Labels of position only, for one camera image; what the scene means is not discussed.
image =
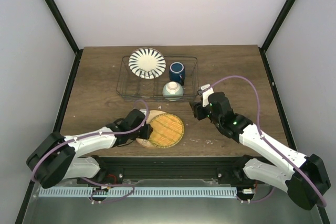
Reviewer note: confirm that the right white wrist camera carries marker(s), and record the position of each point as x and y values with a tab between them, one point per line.
204	92

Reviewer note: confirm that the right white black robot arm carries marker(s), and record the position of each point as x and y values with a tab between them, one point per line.
304	178

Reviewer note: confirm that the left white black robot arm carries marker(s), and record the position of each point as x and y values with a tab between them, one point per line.
61	157

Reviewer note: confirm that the mint green bowl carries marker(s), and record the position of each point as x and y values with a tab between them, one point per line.
172	91

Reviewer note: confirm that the blue striped white plate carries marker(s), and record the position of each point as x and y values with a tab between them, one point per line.
147	63

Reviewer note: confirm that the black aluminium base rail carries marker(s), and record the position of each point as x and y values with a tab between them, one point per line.
227	170

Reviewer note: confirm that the left black frame post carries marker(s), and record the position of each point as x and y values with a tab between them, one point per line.
62	25

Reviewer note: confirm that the dark blue mug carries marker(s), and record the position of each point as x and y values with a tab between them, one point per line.
177	73

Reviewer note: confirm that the right black frame post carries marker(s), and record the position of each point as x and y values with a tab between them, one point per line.
278	23

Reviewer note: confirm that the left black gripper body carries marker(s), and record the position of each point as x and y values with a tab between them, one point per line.
145	135

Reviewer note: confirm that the light blue slotted cable duct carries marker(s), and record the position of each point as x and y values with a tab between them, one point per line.
141	192

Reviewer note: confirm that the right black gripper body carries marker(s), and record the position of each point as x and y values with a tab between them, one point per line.
200	115

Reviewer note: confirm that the black wire dish rack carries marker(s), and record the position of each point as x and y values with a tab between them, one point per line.
131	88

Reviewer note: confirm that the black frame post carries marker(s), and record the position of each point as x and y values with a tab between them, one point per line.
278	23
62	25

